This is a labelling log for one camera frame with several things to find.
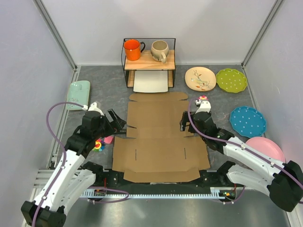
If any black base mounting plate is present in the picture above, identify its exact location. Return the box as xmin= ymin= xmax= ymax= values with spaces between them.
xmin=81 ymin=166 xmax=234 ymax=188

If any grey slotted cable duct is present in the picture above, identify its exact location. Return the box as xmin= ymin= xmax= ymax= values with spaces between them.
xmin=80 ymin=187 xmax=235 ymax=200

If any pink heart toy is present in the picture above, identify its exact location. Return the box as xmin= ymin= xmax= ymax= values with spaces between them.
xmin=103 ymin=136 xmax=114 ymax=144

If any pink plate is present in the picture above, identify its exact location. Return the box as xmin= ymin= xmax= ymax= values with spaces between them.
xmin=246 ymin=137 xmax=285 ymax=162

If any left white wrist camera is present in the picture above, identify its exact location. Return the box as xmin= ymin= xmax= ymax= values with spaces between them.
xmin=82 ymin=102 xmax=104 ymax=116

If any mint green divided tray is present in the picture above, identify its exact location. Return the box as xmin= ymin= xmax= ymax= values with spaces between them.
xmin=66 ymin=80 xmax=90 ymax=106

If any orange enamel mug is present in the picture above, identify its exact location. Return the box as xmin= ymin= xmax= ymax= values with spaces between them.
xmin=124 ymin=39 xmax=145 ymax=61

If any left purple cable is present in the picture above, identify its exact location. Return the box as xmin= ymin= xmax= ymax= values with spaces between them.
xmin=30 ymin=102 xmax=130 ymax=227

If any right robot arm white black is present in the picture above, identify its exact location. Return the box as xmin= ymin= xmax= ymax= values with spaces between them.
xmin=180 ymin=111 xmax=303 ymax=212

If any beige ceramic mug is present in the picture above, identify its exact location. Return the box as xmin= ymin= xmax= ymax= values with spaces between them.
xmin=151 ymin=40 xmax=169 ymax=63

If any blue dotted plate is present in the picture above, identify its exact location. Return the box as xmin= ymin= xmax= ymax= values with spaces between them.
xmin=230 ymin=106 xmax=267 ymax=138

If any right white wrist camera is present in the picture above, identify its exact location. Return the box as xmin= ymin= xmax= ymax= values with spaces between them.
xmin=195 ymin=99 xmax=211 ymax=113

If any white square plate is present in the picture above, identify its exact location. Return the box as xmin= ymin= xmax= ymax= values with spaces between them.
xmin=133 ymin=70 xmax=168 ymax=93

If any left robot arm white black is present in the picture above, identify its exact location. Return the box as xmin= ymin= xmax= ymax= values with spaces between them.
xmin=21 ymin=109 xmax=126 ymax=227

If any purple cable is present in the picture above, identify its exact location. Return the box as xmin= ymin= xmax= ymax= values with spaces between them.
xmin=30 ymin=102 xmax=130 ymax=227
xmin=187 ymin=97 xmax=303 ymax=204

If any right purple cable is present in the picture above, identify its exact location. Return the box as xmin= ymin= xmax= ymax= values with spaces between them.
xmin=187 ymin=97 xmax=303 ymax=204

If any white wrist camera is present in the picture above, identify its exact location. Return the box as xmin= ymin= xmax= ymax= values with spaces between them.
xmin=82 ymin=102 xmax=104 ymax=116
xmin=195 ymin=99 xmax=211 ymax=113

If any beige floral plate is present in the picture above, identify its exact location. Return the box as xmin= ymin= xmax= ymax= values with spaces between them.
xmin=185 ymin=67 xmax=216 ymax=92

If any pink flower toy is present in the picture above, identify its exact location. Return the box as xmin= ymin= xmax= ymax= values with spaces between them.
xmin=199 ymin=96 xmax=208 ymax=100

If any black wire wooden shelf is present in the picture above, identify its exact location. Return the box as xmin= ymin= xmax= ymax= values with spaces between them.
xmin=121 ymin=37 xmax=176 ymax=88

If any brown cardboard box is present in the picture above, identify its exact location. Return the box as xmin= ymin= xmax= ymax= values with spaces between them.
xmin=112 ymin=92 xmax=210 ymax=172

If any green dotted plate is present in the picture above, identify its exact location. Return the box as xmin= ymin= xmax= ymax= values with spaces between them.
xmin=216 ymin=68 xmax=248 ymax=93

